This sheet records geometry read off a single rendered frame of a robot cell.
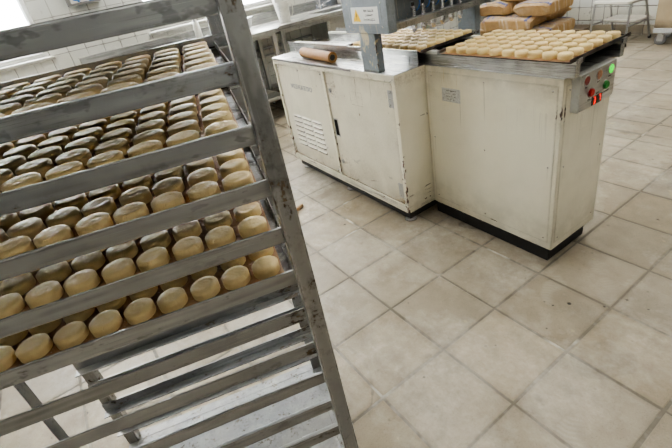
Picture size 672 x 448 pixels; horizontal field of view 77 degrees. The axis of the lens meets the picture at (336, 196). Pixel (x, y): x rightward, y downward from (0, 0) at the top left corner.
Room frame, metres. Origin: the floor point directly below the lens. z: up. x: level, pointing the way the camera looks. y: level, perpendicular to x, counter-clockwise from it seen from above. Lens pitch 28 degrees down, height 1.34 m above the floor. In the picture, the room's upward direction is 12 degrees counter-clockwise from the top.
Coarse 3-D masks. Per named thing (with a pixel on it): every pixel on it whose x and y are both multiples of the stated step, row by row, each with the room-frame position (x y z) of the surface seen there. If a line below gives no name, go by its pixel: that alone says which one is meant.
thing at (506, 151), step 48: (432, 96) 1.99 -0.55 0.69; (480, 96) 1.74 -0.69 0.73; (528, 96) 1.54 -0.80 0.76; (432, 144) 2.02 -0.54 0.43; (480, 144) 1.75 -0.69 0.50; (528, 144) 1.54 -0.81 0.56; (576, 144) 1.48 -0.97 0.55; (480, 192) 1.75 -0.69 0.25; (528, 192) 1.53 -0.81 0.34; (576, 192) 1.50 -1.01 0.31; (528, 240) 1.52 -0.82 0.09
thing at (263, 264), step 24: (240, 264) 0.67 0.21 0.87; (264, 264) 0.64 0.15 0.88; (168, 288) 0.64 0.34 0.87; (192, 288) 0.61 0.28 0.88; (216, 288) 0.61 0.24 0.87; (96, 312) 0.63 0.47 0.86; (120, 312) 0.61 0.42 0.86; (144, 312) 0.58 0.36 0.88; (168, 312) 0.58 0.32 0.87; (24, 336) 0.60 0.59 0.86; (48, 336) 0.56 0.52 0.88; (72, 336) 0.55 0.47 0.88; (96, 336) 0.55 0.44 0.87; (0, 360) 0.53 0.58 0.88; (24, 360) 0.53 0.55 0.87
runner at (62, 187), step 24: (192, 144) 0.58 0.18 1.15; (216, 144) 0.59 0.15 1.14; (240, 144) 0.59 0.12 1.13; (96, 168) 0.55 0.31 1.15; (120, 168) 0.56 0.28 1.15; (144, 168) 0.56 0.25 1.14; (168, 168) 0.57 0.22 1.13; (24, 192) 0.53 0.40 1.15; (48, 192) 0.53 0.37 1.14; (72, 192) 0.54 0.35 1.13; (0, 216) 0.52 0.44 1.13
